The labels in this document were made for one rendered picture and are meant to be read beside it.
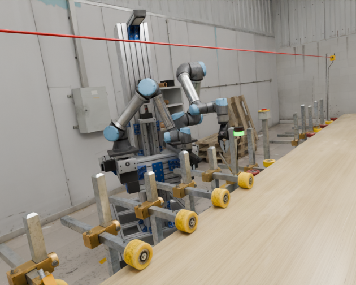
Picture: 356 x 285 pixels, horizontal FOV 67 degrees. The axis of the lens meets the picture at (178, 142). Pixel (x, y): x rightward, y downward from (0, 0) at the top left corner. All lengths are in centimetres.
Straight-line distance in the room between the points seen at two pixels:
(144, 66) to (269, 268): 186
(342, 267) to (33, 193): 343
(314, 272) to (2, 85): 345
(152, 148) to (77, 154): 186
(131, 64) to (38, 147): 190
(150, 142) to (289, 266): 165
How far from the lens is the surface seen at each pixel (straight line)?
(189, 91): 194
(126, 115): 196
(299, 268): 92
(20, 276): 100
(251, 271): 89
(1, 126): 366
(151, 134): 231
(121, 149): 213
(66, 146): 394
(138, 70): 237
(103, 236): 106
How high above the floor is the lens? 143
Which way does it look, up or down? 10 degrees down
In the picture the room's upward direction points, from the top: 7 degrees counter-clockwise
